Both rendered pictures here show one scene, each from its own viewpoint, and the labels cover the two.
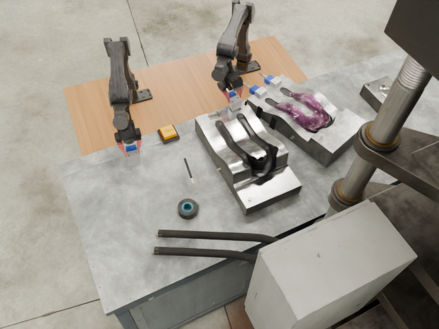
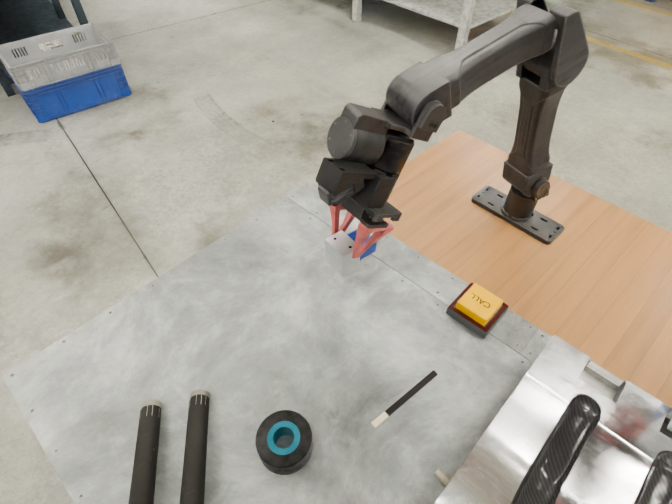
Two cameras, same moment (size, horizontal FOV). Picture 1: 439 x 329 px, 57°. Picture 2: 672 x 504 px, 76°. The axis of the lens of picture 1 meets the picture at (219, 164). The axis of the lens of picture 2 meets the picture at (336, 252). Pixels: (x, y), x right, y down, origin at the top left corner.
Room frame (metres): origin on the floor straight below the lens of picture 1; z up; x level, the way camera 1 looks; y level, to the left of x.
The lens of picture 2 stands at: (0.80, -0.11, 1.46)
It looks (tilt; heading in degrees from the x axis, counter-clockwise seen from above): 48 degrees down; 72
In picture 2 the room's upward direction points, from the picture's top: straight up
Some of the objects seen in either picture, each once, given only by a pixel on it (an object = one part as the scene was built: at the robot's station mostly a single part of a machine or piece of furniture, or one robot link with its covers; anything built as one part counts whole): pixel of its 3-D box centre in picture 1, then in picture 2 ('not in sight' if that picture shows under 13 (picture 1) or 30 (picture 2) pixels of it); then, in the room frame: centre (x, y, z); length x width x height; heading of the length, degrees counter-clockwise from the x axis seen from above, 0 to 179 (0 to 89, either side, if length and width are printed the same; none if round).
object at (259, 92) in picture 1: (253, 89); not in sight; (1.46, -0.15, 0.86); 0.13 x 0.05 x 0.05; 46
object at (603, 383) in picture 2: (213, 117); (597, 384); (1.25, 0.04, 0.87); 0.05 x 0.05 x 0.04; 29
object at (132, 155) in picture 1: (131, 149); (363, 241); (1.00, 0.37, 0.92); 0.13 x 0.05 x 0.05; 20
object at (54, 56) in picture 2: not in sight; (59, 55); (-0.03, 3.04, 0.28); 0.61 x 0.41 x 0.15; 20
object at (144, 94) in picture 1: (130, 93); (520, 201); (1.41, 0.45, 0.84); 0.20 x 0.07 x 0.08; 115
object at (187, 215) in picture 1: (187, 209); (284, 441); (0.79, 0.12, 0.82); 0.08 x 0.08 x 0.04
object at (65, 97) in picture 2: not in sight; (71, 82); (-0.03, 3.04, 0.11); 0.61 x 0.41 x 0.22; 20
